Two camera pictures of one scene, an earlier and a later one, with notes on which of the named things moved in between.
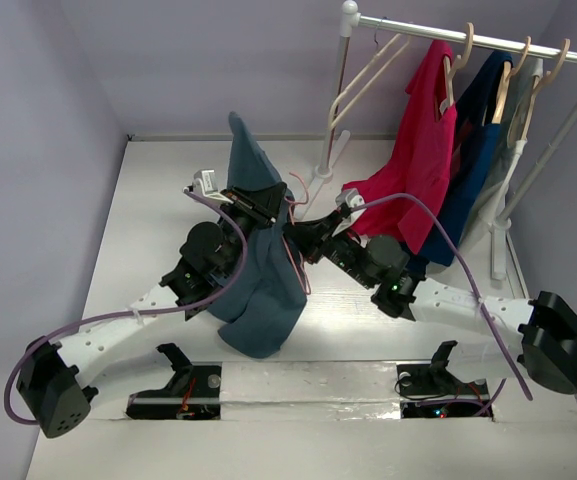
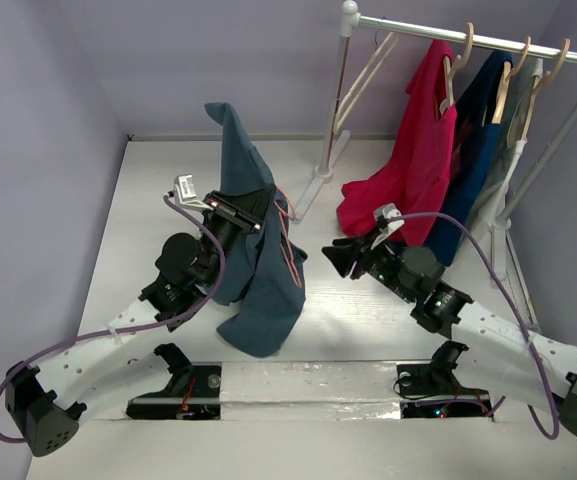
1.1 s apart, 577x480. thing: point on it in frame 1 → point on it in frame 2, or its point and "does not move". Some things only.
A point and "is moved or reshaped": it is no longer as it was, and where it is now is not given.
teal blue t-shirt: (267, 297) is moved or reshaped
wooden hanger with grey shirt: (539, 83) does not move
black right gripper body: (318, 239) → (363, 258)
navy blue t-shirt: (476, 139) does not move
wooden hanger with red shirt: (449, 70) does not move
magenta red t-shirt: (422, 163) does not move
